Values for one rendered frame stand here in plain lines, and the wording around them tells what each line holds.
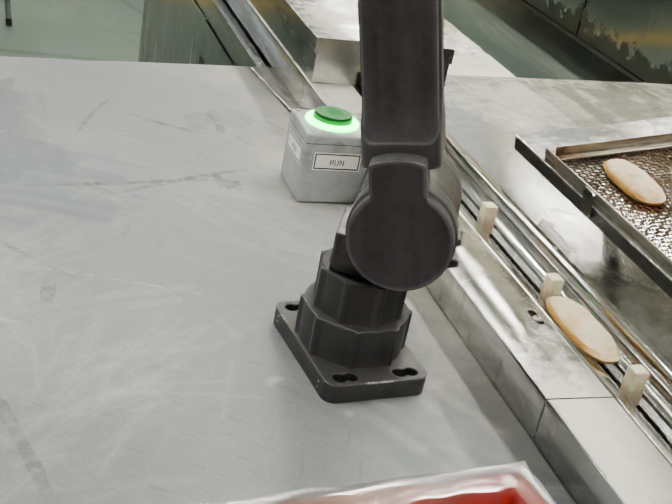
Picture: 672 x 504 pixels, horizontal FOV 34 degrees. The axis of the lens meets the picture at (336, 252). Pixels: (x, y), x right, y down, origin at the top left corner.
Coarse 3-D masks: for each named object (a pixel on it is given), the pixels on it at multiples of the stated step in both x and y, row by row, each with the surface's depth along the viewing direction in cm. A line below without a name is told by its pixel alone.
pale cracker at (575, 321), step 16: (560, 304) 92; (576, 304) 92; (560, 320) 90; (576, 320) 89; (592, 320) 90; (576, 336) 88; (592, 336) 88; (608, 336) 88; (592, 352) 86; (608, 352) 86
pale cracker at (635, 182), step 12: (612, 168) 110; (624, 168) 110; (636, 168) 110; (612, 180) 110; (624, 180) 108; (636, 180) 108; (648, 180) 108; (636, 192) 106; (648, 192) 106; (660, 192) 106; (648, 204) 105; (660, 204) 105
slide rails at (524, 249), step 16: (464, 176) 116; (464, 192) 113; (480, 192) 113; (464, 208) 108; (496, 224) 106; (512, 224) 107; (512, 240) 104; (528, 256) 101; (512, 272) 97; (544, 272) 99; (528, 288) 95; (544, 304) 93; (624, 352) 88; (624, 368) 86; (608, 384) 83; (656, 384) 84; (624, 400) 82; (656, 400) 82; (640, 416) 80; (656, 432) 78
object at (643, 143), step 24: (576, 144) 115; (600, 144) 115; (624, 144) 116; (648, 144) 117; (576, 168) 112; (648, 168) 113; (600, 192) 108; (624, 192) 108; (648, 216) 103; (648, 240) 97
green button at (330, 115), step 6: (318, 108) 110; (324, 108) 110; (330, 108) 111; (336, 108) 111; (318, 114) 109; (324, 114) 109; (330, 114) 109; (336, 114) 110; (342, 114) 110; (348, 114) 110; (318, 120) 109; (324, 120) 108; (330, 120) 108; (336, 120) 108; (342, 120) 109; (348, 120) 109
